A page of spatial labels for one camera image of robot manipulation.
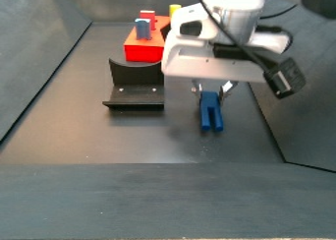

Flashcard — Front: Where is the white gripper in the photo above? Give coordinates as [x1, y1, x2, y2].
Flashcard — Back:
[161, 2, 289, 103]

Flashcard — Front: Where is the dark blue forked object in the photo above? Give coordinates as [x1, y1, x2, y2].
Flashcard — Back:
[199, 91, 223, 132]

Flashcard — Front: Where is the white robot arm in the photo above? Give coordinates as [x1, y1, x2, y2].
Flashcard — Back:
[161, 0, 294, 98]

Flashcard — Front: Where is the black curved fixture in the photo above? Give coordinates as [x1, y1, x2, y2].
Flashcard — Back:
[102, 59, 163, 110]

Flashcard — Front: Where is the red shape-sorter base block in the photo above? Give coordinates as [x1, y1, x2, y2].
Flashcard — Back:
[123, 16, 170, 63]

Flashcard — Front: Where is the light blue notched block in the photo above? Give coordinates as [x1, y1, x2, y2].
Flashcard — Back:
[134, 18, 150, 40]

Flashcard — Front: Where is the yellow cylinder peg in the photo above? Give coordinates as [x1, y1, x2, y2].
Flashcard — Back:
[169, 4, 181, 17]

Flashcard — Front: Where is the red rectangular block peg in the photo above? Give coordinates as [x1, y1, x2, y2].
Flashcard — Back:
[138, 10, 155, 30]

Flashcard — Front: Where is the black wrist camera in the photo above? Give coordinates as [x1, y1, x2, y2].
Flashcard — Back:
[211, 43, 305, 98]

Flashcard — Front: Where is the black cable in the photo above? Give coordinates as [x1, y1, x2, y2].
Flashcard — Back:
[193, 0, 298, 71]

